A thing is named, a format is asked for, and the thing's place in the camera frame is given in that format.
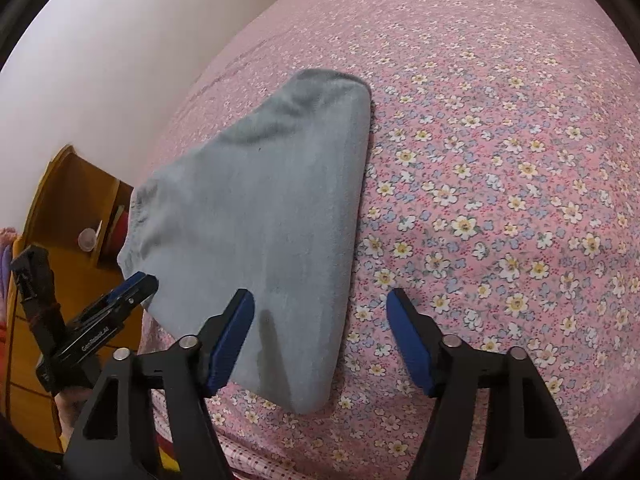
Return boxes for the wooden bedside cabinet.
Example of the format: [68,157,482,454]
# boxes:
[1,145,132,453]

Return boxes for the pink floral bed sheet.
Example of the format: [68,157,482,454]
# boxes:
[150,0,639,479]

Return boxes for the left hand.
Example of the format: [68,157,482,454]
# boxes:
[54,387,92,431]

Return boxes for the grey fleece pants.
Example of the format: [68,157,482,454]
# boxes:
[118,70,371,414]

